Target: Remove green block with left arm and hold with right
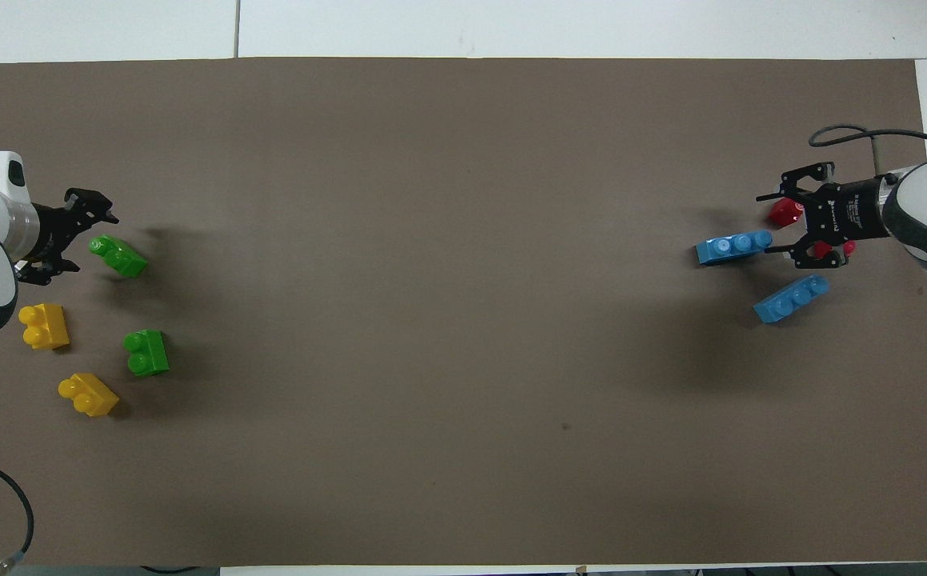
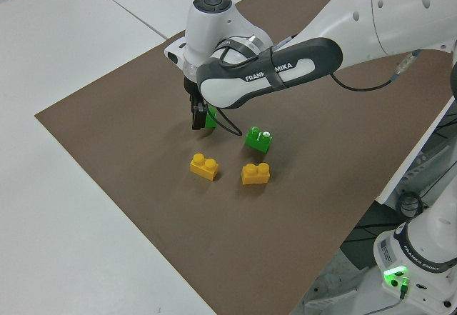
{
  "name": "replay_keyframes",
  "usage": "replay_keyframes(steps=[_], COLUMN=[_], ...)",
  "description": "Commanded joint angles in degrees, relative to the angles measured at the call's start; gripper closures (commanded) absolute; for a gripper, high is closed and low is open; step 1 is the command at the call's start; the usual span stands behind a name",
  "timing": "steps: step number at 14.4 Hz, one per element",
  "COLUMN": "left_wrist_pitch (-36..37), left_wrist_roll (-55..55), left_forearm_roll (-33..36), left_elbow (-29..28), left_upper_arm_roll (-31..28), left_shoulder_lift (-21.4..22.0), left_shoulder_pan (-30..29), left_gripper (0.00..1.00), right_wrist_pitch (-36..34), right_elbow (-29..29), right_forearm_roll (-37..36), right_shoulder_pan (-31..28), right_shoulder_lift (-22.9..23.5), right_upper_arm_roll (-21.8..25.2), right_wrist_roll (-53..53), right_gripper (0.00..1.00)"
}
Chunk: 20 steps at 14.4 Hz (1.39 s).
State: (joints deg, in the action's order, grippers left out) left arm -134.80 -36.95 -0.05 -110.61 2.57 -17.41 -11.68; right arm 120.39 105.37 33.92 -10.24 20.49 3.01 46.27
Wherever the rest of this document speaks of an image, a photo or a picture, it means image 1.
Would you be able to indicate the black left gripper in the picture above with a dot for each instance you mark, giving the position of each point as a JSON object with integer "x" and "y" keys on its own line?
{"x": 51, "y": 236}

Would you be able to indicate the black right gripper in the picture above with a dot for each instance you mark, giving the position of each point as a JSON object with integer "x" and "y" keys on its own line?
{"x": 847, "y": 212}

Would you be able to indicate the green two-stud toy block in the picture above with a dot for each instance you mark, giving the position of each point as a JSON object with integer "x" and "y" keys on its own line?
{"x": 147, "y": 353}
{"x": 119, "y": 258}

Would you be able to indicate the blue three-stud toy block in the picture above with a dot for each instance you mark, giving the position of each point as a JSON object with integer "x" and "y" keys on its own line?
{"x": 731, "y": 248}
{"x": 791, "y": 299}

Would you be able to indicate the red single-stud toy block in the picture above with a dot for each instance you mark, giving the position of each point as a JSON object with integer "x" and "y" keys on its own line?
{"x": 850, "y": 249}
{"x": 783, "y": 214}

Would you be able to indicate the yellow two-stud toy block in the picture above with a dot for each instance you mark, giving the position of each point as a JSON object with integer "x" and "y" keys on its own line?
{"x": 44, "y": 326}
{"x": 89, "y": 394}

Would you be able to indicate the brown table mat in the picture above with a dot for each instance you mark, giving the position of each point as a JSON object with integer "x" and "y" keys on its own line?
{"x": 431, "y": 280}

